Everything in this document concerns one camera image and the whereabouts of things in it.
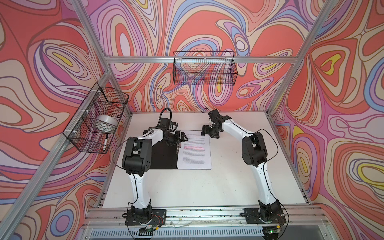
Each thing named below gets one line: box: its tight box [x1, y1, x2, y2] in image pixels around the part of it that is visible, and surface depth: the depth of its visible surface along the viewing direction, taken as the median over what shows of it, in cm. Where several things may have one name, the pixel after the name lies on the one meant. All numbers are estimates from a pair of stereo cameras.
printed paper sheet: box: [178, 130, 212, 170], surface depth 98 cm
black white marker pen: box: [103, 134, 109, 152], surface depth 75 cm
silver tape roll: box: [92, 114, 118, 134], surface depth 74 cm
